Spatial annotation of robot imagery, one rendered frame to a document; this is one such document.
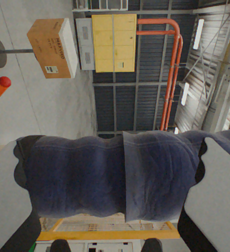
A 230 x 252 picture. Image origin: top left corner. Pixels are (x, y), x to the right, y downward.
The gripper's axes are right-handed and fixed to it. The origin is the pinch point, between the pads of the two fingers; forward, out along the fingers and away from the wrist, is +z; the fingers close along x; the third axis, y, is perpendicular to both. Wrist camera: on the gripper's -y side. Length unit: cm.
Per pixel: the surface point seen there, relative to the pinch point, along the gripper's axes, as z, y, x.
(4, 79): 21.2, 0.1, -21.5
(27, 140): 22.7, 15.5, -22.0
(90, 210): 11.7, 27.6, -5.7
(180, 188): 11.8, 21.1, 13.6
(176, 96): 1093, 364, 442
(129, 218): 10.4, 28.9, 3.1
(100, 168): 15.7, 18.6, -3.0
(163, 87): 1088, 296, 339
